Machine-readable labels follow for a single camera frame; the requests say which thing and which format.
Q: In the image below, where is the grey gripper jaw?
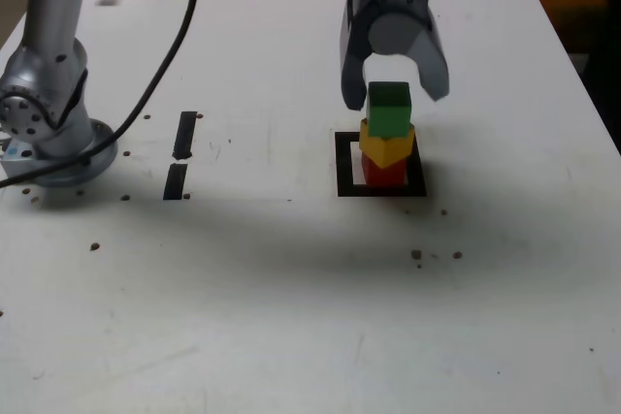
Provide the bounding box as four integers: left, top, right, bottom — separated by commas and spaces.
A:
367, 8, 451, 105

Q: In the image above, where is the red cube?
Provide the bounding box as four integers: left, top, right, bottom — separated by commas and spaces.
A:
362, 151, 408, 188

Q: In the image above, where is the black tape strip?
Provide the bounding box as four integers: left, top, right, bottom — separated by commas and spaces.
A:
163, 111, 199, 201

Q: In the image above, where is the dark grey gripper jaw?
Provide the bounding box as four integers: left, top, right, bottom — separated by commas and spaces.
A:
338, 0, 373, 111

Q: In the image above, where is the yellow cube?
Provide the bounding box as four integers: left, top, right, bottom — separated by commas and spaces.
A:
359, 117, 417, 168

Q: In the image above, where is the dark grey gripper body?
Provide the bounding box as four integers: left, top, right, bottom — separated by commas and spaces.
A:
355, 0, 436, 38

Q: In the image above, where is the green cube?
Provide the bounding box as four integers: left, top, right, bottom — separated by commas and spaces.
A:
366, 81, 413, 139

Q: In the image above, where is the black tape square outline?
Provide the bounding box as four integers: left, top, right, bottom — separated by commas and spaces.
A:
334, 131, 428, 198

